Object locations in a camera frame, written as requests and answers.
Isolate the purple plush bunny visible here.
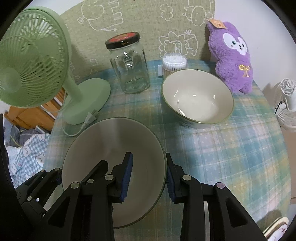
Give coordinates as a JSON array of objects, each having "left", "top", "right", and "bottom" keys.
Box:
[{"left": 207, "top": 19, "right": 253, "bottom": 94}]

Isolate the green animal print mat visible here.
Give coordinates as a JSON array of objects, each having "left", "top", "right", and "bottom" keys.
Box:
[{"left": 61, "top": 0, "right": 215, "bottom": 82}]

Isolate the cotton swab container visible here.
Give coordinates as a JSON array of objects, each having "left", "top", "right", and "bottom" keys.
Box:
[{"left": 162, "top": 53, "right": 188, "bottom": 79}]

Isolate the large floral ceramic bowl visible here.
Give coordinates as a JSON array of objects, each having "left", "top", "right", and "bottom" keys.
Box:
[{"left": 161, "top": 69, "right": 234, "bottom": 125}]

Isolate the white plate red pattern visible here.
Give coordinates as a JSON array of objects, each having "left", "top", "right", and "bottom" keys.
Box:
[{"left": 263, "top": 216, "right": 289, "bottom": 241}]

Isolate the glass jar black lid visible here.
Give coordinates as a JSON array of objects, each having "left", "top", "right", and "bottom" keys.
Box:
[{"left": 105, "top": 32, "right": 151, "bottom": 94}]

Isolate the plaid tablecloth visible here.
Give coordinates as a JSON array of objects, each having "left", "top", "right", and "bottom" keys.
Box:
[{"left": 43, "top": 59, "right": 292, "bottom": 241}]

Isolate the wooden chair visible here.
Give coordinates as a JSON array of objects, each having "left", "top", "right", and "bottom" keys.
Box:
[{"left": 4, "top": 88, "right": 65, "bottom": 131}]

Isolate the white standing fan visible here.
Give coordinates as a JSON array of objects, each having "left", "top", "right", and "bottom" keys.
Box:
[{"left": 274, "top": 78, "right": 295, "bottom": 133}]

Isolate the blue checked bedding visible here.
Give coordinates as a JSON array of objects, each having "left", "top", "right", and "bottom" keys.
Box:
[{"left": 3, "top": 117, "right": 52, "bottom": 188}]

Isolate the white fan power cable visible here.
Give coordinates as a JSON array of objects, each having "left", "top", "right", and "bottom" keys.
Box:
[{"left": 61, "top": 109, "right": 99, "bottom": 137}]

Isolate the green desk fan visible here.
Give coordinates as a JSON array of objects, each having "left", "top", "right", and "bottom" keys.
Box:
[{"left": 1, "top": 7, "right": 111, "bottom": 125}]

